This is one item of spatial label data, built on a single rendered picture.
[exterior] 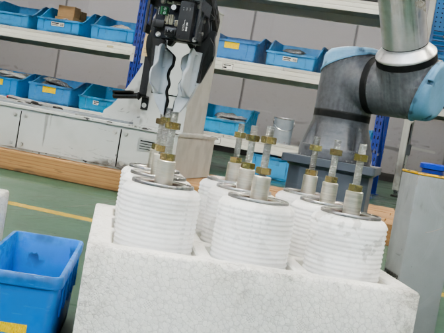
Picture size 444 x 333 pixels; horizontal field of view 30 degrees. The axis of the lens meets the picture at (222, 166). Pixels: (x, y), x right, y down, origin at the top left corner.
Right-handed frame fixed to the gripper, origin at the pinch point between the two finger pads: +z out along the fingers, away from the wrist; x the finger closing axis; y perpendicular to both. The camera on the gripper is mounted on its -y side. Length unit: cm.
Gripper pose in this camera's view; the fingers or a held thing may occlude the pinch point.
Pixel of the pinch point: (171, 106)
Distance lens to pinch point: 112.0
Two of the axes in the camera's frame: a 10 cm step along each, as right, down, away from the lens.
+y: -1.7, 0.2, -9.9
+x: 9.7, 1.8, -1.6
